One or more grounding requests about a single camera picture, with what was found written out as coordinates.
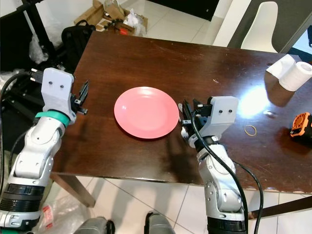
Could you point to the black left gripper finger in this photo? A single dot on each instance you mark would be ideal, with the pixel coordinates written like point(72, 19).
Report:
point(83, 90)

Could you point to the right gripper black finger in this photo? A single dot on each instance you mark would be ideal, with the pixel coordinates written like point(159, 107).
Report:
point(186, 112)
point(195, 108)

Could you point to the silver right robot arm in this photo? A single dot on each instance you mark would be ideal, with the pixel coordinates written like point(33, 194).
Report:
point(219, 180)

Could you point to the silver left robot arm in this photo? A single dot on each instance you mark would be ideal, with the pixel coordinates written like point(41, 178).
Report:
point(31, 156)

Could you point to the silver metal spoon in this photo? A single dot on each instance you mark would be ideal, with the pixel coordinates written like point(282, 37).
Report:
point(180, 108)

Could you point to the pink round plate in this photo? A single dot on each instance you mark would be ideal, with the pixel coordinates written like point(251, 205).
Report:
point(146, 113)

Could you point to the yellow rubber band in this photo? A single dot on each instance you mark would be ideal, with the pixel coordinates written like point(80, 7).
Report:
point(246, 130)

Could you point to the dark brown wooden table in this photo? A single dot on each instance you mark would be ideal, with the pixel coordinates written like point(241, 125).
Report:
point(175, 58)

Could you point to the clear plastic bag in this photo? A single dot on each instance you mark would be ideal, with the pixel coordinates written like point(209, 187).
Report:
point(38, 48)

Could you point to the small clear round object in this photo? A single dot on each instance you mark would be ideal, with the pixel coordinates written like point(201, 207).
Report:
point(268, 113)

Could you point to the open cardboard box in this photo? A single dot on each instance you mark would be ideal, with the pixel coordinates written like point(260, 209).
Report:
point(95, 14)

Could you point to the crumpled clear plastic wrap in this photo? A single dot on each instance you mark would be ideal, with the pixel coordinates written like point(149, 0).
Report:
point(7, 78)

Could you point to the white plastic bag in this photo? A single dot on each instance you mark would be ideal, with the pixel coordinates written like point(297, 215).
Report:
point(132, 19)

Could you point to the black metal stand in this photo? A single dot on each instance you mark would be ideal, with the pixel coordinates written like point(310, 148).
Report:
point(31, 19)

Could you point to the black cabinet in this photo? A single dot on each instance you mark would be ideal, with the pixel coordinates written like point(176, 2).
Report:
point(183, 7)

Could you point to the white paper towel roll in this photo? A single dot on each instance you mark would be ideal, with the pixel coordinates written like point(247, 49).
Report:
point(295, 75)

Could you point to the orange black tape measure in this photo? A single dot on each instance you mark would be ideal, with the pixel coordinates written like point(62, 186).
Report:
point(302, 126)

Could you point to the grey robot right leg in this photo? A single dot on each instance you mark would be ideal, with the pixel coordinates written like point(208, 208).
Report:
point(162, 224)

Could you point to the clear bag with red print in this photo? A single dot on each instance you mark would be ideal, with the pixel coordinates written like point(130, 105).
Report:
point(58, 214)

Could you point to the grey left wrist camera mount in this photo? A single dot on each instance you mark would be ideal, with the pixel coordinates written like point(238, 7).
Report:
point(58, 92)

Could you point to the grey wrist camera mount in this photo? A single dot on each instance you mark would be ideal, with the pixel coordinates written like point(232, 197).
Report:
point(58, 92)
point(224, 114)

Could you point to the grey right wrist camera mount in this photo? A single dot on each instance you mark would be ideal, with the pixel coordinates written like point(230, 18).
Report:
point(224, 114)

